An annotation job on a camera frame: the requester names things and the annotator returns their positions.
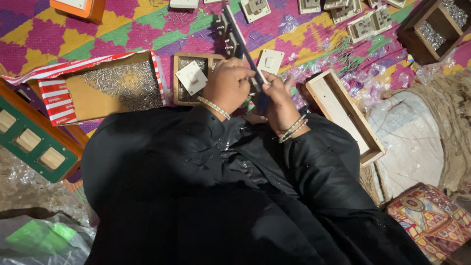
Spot person's right hand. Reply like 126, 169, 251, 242
261, 71, 305, 137

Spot person's left hand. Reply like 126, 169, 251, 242
202, 57, 257, 115

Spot dark blue switch board panel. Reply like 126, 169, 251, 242
217, 4, 271, 115

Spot small wooden screw box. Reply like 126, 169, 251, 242
173, 52, 226, 107

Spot scattered loose screws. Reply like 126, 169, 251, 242
149, 0, 221, 48

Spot empty light wooden box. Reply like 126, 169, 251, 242
305, 69, 386, 168

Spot heap of long silver screws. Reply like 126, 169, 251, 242
79, 61, 163, 112

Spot crumpled clear plastic wrappers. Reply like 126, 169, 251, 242
278, 15, 457, 113

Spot person's black garment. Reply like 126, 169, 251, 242
80, 105, 432, 265

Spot colourful woven floor mat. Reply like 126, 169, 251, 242
0, 0, 471, 135

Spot white woven sack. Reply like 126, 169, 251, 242
368, 90, 446, 202

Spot red white striped cardboard box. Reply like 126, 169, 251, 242
3, 50, 169, 127

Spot dark wooden compartment box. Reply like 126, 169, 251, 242
396, 0, 471, 66

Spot brown jute sack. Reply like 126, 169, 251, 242
359, 70, 471, 207

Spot crumpled clear plastic sheet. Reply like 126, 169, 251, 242
5, 156, 91, 225

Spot colourful patterned bag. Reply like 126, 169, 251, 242
386, 184, 471, 265

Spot plastic bag with green packet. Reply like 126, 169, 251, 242
0, 213, 97, 265

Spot white wall switch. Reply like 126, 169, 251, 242
256, 49, 285, 84
169, 0, 199, 10
175, 61, 208, 96

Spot green white beaded bracelet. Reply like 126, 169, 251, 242
197, 96, 232, 121
278, 119, 309, 144
279, 114, 307, 140

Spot group of beige switch modules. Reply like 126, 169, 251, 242
240, 0, 407, 45

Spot orange wooden switch board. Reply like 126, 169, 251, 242
49, 0, 107, 25

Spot green panel wooden switch board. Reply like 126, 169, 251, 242
0, 78, 84, 183

